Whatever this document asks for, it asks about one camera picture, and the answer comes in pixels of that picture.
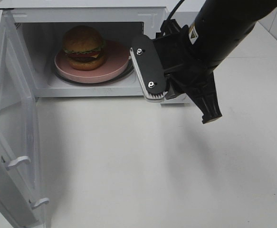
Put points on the glass microwave turntable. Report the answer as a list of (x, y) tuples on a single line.
[(128, 71)]

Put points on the burger with lettuce and cheese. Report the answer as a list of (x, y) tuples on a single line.
[(84, 48)]

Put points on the pink round plate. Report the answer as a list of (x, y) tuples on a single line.
[(116, 61)]

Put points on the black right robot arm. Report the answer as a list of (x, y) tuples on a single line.
[(222, 24)]

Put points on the white microwave door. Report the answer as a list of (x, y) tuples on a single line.
[(22, 202)]

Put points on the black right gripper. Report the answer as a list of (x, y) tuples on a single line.
[(183, 72)]

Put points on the white microwave oven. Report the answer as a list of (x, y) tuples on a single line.
[(36, 28)]

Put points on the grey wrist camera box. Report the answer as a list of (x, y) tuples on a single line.
[(148, 69)]

